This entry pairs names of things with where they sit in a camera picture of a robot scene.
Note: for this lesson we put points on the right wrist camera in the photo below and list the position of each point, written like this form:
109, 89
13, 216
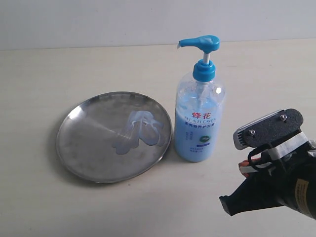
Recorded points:
271, 129

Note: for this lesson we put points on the round steel plate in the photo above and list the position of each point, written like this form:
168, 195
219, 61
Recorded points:
84, 138

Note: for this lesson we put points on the pale blue soap gel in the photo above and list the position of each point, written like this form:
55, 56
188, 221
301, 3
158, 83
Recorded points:
141, 125

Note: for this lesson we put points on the blue lotion pump bottle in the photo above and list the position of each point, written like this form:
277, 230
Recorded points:
200, 98

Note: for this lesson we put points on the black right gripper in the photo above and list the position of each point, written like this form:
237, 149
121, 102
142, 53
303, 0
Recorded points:
293, 185

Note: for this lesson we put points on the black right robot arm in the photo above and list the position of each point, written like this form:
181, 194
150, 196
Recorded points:
291, 183

